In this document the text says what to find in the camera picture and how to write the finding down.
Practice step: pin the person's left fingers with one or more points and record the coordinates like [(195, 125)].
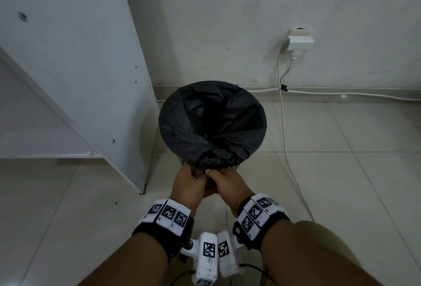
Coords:
[(194, 171)]

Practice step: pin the white wrist camera with marker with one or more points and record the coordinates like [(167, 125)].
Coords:
[(227, 256), (207, 256)]

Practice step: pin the white cabinet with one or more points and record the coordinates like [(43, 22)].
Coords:
[(82, 59)]

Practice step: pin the person's right hand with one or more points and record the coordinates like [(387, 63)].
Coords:
[(232, 192)]

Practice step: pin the person's right fingers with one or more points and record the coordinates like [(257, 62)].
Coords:
[(217, 174)]

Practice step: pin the black trash bag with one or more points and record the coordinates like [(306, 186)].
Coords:
[(210, 118)]

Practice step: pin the person's right forearm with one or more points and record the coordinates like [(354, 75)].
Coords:
[(306, 256)]

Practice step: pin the white plug adapter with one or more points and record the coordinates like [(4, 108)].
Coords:
[(299, 44)]

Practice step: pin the person's left forearm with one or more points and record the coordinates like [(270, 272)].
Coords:
[(131, 262)]

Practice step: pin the white wall socket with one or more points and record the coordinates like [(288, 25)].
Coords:
[(299, 31)]

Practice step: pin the person's left hand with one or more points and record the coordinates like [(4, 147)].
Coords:
[(189, 190)]

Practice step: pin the patterned trash bin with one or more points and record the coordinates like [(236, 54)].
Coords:
[(235, 166)]

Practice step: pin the black wristband with marker tiles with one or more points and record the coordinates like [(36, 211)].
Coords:
[(166, 218), (258, 216)]

